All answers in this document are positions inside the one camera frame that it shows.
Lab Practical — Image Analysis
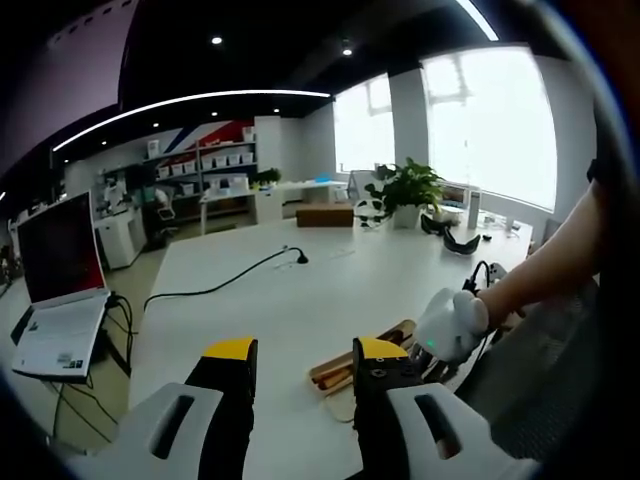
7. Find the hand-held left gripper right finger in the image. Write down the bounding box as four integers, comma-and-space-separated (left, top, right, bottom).
352, 336, 542, 480

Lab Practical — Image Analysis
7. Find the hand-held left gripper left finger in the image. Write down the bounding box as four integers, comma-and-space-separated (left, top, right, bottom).
94, 338, 260, 480

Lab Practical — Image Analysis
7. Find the beige cutlery case base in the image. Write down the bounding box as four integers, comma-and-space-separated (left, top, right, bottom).
308, 318, 419, 401

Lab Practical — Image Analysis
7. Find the black curved headset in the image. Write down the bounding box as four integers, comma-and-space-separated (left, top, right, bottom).
442, 227, 482, 257
421, 212, 454, 237

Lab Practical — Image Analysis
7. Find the grey mesh office chair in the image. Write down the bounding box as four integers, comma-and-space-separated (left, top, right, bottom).
447, 277, 604, 464

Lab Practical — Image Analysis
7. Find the black laptop stand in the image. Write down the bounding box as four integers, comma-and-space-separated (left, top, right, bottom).
102, 292, 134, 376

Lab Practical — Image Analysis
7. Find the white tower device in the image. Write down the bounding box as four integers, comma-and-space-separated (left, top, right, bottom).
467, 186, 483, 229

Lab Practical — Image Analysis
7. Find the desktop monitor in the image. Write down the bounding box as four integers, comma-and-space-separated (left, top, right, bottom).
438, 182, 471, 210

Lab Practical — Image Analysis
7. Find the green potted plant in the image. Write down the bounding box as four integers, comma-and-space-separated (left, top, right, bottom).
363, 157, 447, 231

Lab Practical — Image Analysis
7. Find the brown cardboard box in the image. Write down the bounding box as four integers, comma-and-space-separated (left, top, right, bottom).
295, 201, 356, 229

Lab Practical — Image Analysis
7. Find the white cabinet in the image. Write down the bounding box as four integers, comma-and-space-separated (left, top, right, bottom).
93, 209, 147, 271

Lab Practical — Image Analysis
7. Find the white long desk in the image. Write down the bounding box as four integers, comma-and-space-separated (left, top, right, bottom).
199, 179, 351, 236

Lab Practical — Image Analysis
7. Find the white laptop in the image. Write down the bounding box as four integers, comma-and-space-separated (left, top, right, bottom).
10, 189, 112, 385

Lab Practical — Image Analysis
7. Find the small green desk plant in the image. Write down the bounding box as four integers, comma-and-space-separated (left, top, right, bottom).
248, 168, 282, 191

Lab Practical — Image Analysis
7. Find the shelving unit with white bins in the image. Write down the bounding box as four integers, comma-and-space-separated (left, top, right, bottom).
143, 125, 259, 201

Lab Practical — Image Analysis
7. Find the ceiling light strip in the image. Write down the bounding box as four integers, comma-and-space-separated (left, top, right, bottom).
457, 0, 500, 42
52, 89, 332, 152

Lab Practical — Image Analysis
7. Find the pink ceiling panel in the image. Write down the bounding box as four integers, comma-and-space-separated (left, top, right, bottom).
9, 0, 142, 151

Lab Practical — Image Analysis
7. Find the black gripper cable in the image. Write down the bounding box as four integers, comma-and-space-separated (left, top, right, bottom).
460, 259, 504, 361

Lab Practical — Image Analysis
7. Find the black power cable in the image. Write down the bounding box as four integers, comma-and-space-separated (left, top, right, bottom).
143, 246, 311, 312

